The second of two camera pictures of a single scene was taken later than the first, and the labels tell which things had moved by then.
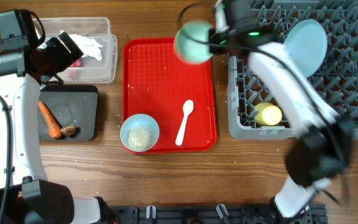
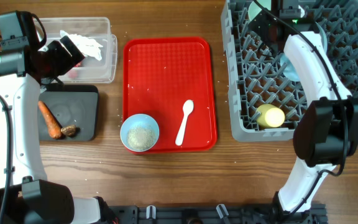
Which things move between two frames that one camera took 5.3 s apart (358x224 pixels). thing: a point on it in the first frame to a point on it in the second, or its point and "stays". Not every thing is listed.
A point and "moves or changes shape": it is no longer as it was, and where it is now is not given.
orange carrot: x=54 y=126 stays
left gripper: x=66 y=58 stays
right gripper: x=215 y=40 to x=265 y=23
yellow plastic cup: x=266 y=114 stays
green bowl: x=191 y=42 moves or changes shape
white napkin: x=89 y=46 stays
